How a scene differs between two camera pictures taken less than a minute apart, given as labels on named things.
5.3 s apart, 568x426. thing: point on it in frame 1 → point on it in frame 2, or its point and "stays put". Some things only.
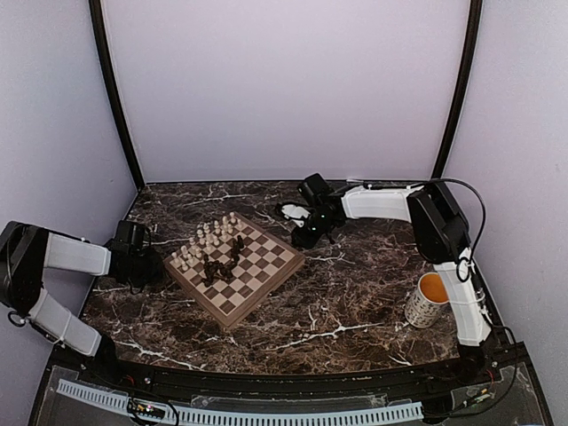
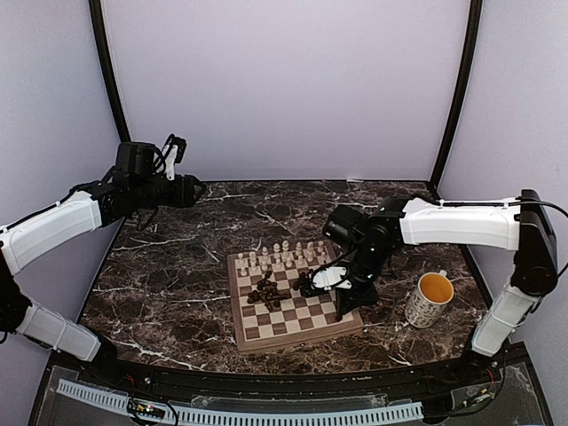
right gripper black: (307, 241) → (343, 298)
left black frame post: (108, 70) stays put
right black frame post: (461, 86) stays put
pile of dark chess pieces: (214, 269) → (267, 293)
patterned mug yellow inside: (429, 294) stays put
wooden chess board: (234, 267) → (268, 310)
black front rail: (385, 383) stays put
